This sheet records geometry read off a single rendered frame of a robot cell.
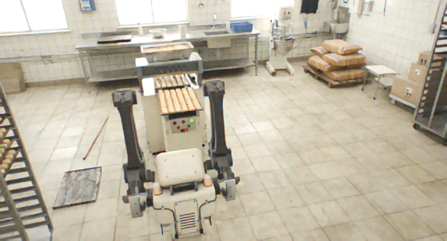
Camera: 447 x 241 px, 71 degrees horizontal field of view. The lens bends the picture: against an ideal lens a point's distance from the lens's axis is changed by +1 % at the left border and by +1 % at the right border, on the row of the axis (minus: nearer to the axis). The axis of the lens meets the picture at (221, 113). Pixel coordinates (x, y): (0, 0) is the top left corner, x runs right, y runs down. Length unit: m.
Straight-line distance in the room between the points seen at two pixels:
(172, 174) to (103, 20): 5.57
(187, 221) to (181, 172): 0.22
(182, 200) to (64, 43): 5.83
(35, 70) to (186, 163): 6.06
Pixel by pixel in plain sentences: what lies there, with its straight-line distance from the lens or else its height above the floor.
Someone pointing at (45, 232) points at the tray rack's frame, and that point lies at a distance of 3.19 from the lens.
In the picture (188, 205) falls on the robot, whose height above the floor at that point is 1.19.
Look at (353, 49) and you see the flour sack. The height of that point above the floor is 0.65.
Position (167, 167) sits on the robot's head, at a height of 1.35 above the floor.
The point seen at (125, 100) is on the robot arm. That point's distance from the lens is 1.47.
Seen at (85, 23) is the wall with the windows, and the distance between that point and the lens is 6.82.
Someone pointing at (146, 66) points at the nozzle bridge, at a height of 1.17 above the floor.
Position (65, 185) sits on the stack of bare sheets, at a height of 0.02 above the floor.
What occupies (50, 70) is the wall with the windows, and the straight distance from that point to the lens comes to 7.19.
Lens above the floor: 2.15
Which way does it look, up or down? 26 degrees down
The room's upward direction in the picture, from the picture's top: 2 degrees counter-clockwise
